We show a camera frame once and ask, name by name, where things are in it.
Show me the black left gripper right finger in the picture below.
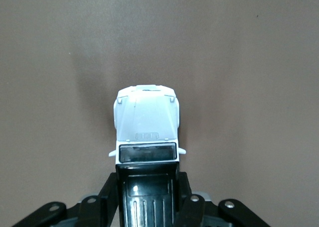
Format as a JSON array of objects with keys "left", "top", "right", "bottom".
[{"left": 174, "top": 172, "right": 272, "bottom": 227}]

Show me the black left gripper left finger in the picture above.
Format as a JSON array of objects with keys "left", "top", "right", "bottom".
[{"left": 12, "top": 172, "right": 120, "bottom": 227}]

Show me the white jeep toy black roof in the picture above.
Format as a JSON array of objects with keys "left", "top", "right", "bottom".
[{"left": 108, "top": 84, "right": 187, "bottom": 227}]

